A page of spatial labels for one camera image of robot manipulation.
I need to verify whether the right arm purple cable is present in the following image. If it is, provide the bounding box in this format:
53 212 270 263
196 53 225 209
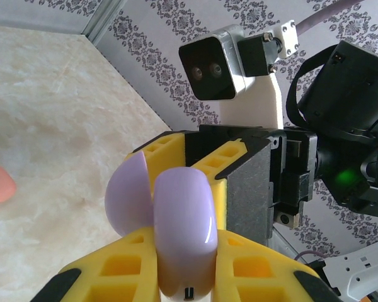
294 0 365 34

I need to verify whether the aluminium corner post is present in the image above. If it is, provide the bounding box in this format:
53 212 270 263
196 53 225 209
80 0 129 47

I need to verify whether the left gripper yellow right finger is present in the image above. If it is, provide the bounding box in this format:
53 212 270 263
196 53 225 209
211 228 343 302

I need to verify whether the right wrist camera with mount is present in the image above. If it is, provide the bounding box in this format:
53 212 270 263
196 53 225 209
178 19 300 130

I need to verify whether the right gripper thin black cable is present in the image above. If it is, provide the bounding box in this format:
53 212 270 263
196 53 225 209
285 52 335 126

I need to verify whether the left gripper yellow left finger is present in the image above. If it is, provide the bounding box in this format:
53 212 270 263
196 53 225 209
31 225 161 302

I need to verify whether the purple round charging case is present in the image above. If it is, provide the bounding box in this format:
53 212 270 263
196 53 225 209
104 150 221 300

